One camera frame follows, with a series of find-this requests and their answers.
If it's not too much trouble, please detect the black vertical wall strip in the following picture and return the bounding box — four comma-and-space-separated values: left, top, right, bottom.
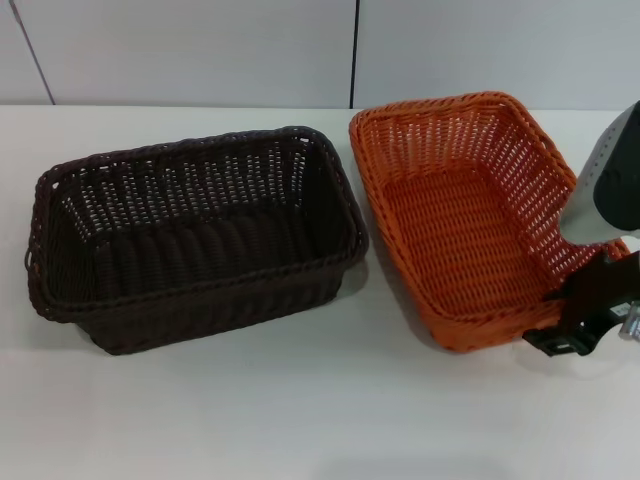
349, 0, 363, 109

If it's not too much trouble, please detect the dark brown woven basket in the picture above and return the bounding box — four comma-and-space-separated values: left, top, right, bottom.
22, 125, 372, 357

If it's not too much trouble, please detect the orange woven basket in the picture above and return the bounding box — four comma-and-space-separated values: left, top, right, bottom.
347, 90, 631, 354

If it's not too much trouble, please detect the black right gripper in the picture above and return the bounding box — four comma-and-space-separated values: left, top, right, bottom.
522, 248, 640, 359

